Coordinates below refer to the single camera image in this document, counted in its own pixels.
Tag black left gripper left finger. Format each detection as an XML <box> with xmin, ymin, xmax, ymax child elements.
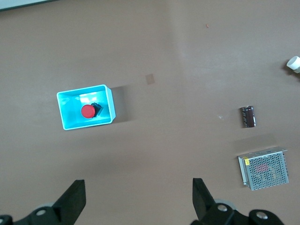
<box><xmin>0</xmin><ymin>179</ymin><xmax>86</xmax><ymax>225</ymax></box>

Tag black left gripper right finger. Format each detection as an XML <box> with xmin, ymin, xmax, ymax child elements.
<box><xmin>191</xmin><ymin>178</ymin><xmax>288</xmax><ymax>225</ymax></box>

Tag red push button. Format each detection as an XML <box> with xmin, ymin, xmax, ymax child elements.
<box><xmin>81</xmin><ymin>102</ymin><xmax>104</xmax><ymax>120</ymax></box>

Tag metal mesh power supply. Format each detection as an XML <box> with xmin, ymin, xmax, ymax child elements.
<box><xmin>237</xmin><ymin>146</ymin><xmax>290</xmax><ymax>191</ymax></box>

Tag cyan plastic box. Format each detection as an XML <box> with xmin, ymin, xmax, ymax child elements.
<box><xmin>56</xmin><ymin>84</ymin><xmax>117</xmax><ymax>131</ymax></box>

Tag dark brown capacitor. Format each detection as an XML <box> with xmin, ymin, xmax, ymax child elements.
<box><xmin>239</xmin><ymin>105</ymin><xmax>256</xmax><ymax>128</ymax></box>

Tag white-capped metal pipe fitting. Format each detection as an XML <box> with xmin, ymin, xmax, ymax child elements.
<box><xmin>286</xmin><ymin>55</ymin><xmax>300</xmax><ymax>82</ymax></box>

